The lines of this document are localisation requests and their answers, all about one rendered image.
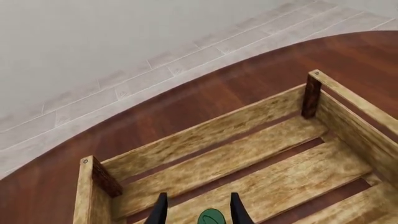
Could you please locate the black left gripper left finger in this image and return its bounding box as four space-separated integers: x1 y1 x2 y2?
145 192 169 224

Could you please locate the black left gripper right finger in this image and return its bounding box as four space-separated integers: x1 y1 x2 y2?
229 192 256 224

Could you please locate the wooden slat tray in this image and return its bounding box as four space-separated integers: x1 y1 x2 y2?
73 69 398 224

